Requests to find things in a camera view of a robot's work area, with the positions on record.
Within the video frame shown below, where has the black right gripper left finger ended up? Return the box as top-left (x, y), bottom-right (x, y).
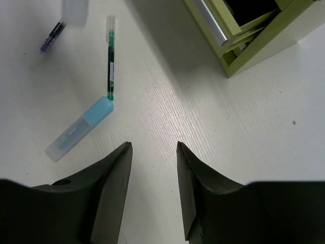
top-left (1, 142), bottom-right (133, 243)

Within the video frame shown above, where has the green metal drawer cabinet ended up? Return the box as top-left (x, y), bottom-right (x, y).
top-left (182, 0), bottom-right (325, 79)

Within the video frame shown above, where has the green gel pen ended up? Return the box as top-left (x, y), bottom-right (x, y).
top-left (106, 15), bottom-right (116, 101)

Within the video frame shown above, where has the purple gel pen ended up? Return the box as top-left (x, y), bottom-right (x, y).
top-left (40, 19), bottom-right (67, 54)

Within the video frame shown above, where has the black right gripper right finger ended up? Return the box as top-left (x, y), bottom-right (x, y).
top-left (177, 142), bottom-right (324, 243)

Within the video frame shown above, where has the green cabinet top drawer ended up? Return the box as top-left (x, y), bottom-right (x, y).
top-left (185, 0), bottom-right (280, 57)

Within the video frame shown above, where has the orange highlighter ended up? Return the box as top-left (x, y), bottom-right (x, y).
top-left (61, 0), bottom-right (89, 27)

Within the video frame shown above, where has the blue highlighter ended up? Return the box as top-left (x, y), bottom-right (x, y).
top-left (45, 97), bottom-right (114, 162)

